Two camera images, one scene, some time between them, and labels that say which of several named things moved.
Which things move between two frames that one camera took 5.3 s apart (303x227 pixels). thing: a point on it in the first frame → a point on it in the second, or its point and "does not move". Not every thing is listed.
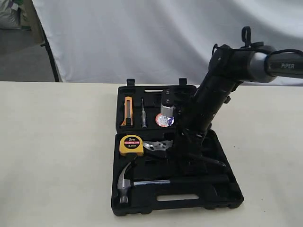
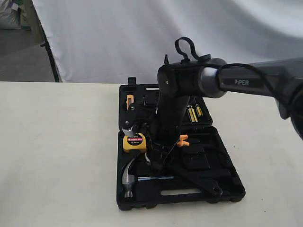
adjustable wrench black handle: (166, 148) → (206, 185)
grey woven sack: (10, 15) does not move
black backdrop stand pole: (46, 44) does not move
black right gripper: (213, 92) → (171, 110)
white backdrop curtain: (157, 42) does not move
